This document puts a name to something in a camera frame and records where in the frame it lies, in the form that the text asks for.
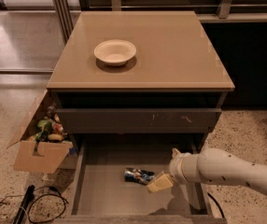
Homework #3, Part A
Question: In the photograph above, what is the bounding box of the black cable on floor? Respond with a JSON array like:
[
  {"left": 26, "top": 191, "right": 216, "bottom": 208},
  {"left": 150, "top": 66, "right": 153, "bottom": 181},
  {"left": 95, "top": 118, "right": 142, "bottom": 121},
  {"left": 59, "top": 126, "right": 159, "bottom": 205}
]
[{"left": 0, "top": 185, "right": 70, "bottom": 224}]

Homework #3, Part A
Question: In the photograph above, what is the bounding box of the red snack packet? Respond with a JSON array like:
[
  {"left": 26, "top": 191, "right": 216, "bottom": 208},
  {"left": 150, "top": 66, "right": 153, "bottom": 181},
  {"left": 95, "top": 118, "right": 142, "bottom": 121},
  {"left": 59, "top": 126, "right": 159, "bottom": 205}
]
[{"left": 51, "top": 122, "right": 63, "bottom": 134}]

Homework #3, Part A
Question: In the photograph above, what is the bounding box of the black stick tool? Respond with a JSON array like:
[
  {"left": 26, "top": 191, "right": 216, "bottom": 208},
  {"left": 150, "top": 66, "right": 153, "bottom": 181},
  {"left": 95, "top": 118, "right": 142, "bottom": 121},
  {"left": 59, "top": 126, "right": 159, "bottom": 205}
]
[{"left": 12, "top": 185, "right": 35, "bottom": 224}]

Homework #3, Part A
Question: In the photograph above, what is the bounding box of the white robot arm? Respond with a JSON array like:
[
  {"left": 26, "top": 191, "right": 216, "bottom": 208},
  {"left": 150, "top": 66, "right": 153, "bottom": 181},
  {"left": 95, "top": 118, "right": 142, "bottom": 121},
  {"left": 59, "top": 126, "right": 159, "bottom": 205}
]
[{"left": 147, "top": 148, "right": 267, "bottom": 196}]

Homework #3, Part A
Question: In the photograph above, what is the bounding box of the grey drawer cabinet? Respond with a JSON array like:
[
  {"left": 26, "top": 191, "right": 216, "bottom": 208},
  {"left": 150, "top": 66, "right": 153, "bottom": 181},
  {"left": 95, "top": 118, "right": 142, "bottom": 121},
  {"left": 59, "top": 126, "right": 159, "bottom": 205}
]
[{"left": 48, "top": 11, "right": 234, "bottom": 147}]

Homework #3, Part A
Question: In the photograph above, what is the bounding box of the closed grey top drawer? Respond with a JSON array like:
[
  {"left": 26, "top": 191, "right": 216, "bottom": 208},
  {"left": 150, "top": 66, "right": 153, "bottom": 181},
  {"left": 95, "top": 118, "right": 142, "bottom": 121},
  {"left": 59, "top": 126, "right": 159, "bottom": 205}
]
[{"left": 58, "top": 108, "right": 221, "bottom": 133}]

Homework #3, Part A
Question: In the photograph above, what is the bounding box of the open cardboard box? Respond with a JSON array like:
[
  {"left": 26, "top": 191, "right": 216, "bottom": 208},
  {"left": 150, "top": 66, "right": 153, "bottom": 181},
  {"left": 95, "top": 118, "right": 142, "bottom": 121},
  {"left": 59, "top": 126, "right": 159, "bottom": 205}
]
[{"left": 8, "top": 91, "right": 77, "bottom": 174}]

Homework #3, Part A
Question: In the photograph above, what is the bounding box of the green snack packet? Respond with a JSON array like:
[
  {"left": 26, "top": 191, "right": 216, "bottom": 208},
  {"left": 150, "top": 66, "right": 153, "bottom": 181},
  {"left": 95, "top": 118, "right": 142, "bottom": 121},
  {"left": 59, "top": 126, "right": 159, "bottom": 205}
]
[{"left": 36, "top": 119, "right": 52, "bottom": 139}]

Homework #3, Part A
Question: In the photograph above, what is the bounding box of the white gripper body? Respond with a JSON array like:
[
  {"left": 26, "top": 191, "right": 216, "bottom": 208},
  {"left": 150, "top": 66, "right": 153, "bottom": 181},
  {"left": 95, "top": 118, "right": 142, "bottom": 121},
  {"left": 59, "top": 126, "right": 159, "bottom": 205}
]
[{"left": 169, "top": 153, "right": 200, "bottom": 184}]

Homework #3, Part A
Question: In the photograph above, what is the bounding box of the yellow item in box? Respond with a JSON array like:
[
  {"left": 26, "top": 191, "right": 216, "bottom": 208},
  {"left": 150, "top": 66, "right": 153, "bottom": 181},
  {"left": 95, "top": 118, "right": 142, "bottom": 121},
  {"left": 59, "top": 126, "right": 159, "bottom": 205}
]
[{"left": 48, "top": 133, "right": 64, "bottom": 142}]

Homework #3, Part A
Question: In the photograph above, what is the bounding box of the black cable right of drawer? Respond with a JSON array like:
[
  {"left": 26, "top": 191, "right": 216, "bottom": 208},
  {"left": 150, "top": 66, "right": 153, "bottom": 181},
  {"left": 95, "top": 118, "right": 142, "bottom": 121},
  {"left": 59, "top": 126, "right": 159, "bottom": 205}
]
[{"left": 206, "top": 191, "right": 226, "bottom": 219}]

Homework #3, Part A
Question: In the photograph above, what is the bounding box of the blue silver redbull can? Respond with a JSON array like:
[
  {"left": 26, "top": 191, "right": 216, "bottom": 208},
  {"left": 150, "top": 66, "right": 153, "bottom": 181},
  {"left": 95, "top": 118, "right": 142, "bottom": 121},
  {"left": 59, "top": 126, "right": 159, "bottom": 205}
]
[{"left": 124, "top": 167, "right": 155, "bottom": 185}]

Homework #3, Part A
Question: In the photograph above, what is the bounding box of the open grey middle drawer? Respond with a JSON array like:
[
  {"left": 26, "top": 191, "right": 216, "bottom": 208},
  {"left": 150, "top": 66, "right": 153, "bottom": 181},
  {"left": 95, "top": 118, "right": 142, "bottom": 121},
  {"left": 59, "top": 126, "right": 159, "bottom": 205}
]
[{"left": 56, "top": 134, "right": 227, "bottom": 224}]

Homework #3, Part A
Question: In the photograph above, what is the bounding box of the white paper bowl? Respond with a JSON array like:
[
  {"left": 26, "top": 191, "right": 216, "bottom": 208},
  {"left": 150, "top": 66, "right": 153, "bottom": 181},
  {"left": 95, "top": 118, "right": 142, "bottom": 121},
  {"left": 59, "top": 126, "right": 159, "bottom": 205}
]
[{"left": 93, "top": 39, "right": 136, "bottom": 66}]

